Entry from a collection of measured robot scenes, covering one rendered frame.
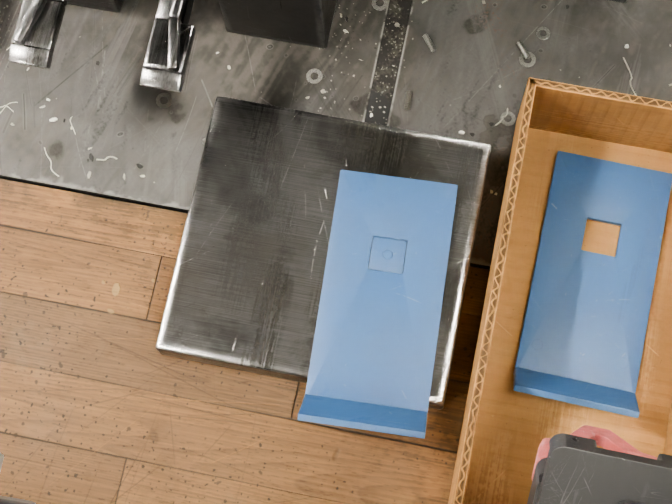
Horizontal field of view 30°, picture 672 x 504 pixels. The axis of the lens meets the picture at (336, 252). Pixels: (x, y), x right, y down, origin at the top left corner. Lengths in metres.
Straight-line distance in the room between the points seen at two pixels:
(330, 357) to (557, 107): 0.20
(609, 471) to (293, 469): 0.25
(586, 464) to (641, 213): 0.26
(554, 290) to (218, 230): 0.20
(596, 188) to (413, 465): 0.20
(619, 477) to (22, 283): 0.40
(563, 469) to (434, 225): 0.24
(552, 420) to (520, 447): 0.02
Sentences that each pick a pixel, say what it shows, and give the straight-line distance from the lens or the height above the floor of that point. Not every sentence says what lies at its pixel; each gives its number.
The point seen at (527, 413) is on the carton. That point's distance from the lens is 0.74.
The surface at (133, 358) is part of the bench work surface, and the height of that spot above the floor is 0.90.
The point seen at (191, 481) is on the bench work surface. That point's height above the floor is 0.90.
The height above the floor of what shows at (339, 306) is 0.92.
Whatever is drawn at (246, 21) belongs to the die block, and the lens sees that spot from 0.79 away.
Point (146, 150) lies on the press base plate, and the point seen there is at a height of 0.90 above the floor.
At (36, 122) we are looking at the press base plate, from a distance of 0.81.
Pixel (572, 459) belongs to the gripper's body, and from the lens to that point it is 0.54.
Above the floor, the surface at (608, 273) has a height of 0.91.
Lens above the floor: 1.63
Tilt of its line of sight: 75 degrees down
